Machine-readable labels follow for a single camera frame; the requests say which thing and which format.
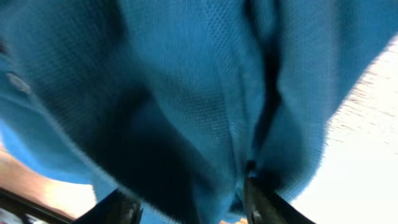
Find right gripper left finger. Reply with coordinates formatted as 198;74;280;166
72;190;142;224

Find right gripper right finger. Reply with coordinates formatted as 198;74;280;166
244;177;315;224

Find blue t-shirt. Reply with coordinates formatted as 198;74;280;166
1;0;397;223

